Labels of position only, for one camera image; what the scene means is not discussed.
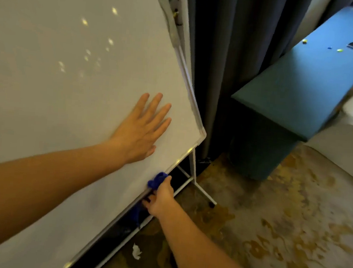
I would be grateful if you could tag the person's right hand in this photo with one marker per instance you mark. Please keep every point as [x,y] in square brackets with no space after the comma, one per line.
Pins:
[160,199]

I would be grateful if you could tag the person's left hand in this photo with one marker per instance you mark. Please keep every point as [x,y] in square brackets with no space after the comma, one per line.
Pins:
[135,138]

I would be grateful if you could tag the person's left thumb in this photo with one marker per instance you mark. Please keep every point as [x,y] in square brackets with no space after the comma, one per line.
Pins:
[151,151]

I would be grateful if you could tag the person's left middle finger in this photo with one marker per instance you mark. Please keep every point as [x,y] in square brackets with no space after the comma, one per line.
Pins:
[161,114]

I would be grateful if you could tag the person's right thumb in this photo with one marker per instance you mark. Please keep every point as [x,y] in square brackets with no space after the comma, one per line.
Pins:
[165,183]

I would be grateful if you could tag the person's left little finger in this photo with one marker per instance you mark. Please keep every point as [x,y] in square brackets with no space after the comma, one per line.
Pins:
[140,103]

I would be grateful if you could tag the blue cleaning cloth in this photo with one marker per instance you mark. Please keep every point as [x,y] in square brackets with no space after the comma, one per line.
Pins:
[157,179]

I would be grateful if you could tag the large white whiteboard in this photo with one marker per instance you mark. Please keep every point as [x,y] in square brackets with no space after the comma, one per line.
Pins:
[66,23]

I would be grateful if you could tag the person's left forearm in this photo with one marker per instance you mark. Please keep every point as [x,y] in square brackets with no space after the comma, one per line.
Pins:
[38,188]

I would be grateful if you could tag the person's right forearm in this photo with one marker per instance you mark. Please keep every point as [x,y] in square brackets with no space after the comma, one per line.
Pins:
[197,250]

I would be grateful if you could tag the white metal whiteboard stand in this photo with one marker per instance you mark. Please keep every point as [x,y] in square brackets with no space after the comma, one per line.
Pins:
[193,167]

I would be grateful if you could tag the crumpled white paper scrap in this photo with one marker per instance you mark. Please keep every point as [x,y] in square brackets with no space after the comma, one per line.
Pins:
[136,252]

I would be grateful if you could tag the white board with black marks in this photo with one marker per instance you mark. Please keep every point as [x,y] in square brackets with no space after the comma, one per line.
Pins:
[178,4]

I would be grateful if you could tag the dark grey curtain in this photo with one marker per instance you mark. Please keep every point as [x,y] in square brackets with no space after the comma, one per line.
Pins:
[233,36]

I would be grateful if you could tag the teal cloth covered table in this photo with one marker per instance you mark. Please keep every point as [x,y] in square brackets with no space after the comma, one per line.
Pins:
[290,86]

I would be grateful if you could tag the beige sheer curtain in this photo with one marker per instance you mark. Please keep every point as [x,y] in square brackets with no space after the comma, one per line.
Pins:
[314,18]

